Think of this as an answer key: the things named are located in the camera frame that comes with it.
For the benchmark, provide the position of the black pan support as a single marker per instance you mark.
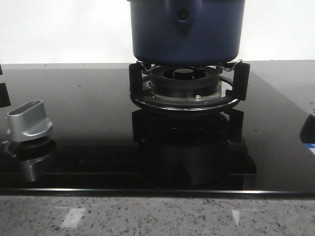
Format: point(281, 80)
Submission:
point(4, 97)
point(232, 89)

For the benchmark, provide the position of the blue cooking pot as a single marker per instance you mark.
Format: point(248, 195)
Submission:
point(186, 32)

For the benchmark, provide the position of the silver wire pot trivet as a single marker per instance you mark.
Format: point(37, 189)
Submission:
point(228, 67)

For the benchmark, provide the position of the right black gas burner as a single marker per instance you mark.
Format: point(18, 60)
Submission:
point(184, 81)

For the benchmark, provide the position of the black glass gas cooktop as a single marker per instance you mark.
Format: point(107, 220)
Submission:
point(102, 144)

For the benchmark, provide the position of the right black pan support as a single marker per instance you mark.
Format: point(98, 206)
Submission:
point(232, 89)

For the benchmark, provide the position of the silver right stove knob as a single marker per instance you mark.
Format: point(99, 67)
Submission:
point(29, 122)

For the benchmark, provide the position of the blue white sticker label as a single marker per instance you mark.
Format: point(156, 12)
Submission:
point(311, 147)

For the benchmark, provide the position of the left black pan support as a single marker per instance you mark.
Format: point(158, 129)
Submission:
point(4, 97)

